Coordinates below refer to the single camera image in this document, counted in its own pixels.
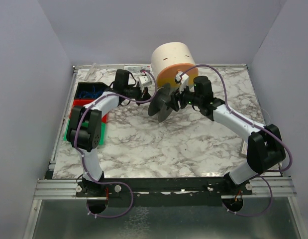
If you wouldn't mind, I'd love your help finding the small white cardboard box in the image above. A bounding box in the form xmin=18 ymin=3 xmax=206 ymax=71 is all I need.
xmin=239 ymin=140 xmax=248 ymax=158

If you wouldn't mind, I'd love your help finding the clear plastic strip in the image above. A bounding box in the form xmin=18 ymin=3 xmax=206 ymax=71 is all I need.
xmin=85 ymin=63 xmax=99 ymax=81

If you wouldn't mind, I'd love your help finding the white flat packet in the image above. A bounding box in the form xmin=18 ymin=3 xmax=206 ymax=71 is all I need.
xmin=124 ymin=65 xmax=151 ymax=74

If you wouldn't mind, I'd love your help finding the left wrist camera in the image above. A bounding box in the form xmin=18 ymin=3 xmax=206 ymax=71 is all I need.
xmin=138 ymin=75 xmax=152 ymax=91

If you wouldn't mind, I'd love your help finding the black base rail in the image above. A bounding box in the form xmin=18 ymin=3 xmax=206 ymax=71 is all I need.
xmin=76 ymin=177 xmax=252 ymax=208

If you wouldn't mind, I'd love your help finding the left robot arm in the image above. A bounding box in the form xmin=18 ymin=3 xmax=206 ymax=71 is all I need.
xmin=66 ymin=69 xmax=157 ymax=184

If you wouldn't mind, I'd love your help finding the cream cylindrical drawer cabinet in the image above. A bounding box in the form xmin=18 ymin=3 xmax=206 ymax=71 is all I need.
xmin=151 ymin=42 xmax=195 ymax=88

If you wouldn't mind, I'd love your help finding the blue cable coil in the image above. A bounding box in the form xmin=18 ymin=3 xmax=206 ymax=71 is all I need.
xmin=78 ymin=86 xmax=102 ymax=99

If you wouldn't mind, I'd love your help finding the red storage bin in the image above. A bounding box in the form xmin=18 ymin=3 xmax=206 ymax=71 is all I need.
xmin=72 ymin=99 xmax=108 ymax=123

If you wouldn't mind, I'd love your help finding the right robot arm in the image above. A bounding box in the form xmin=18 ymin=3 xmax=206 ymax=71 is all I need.
xmin=167 ymin=74 xmax=286 ymax=185

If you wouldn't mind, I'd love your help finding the green storage bin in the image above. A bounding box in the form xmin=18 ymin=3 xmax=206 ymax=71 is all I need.
xmin=63 ymin=122 xmax=106 ymax=145

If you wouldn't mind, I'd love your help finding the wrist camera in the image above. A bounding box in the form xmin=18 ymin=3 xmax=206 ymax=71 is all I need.
xmin=174 ymin=71 xmax=190 ymax=93
xmin=138 ymin=75 xmax=152 ymax=91

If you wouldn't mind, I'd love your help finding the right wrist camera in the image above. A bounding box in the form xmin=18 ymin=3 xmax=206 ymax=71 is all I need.
xmin=174 ymin=71 xmax=190 ymax=93

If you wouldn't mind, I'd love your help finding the black cable spool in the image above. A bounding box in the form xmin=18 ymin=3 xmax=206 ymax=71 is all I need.
xmin=148 ymin=83 xmax=173 ymax=122

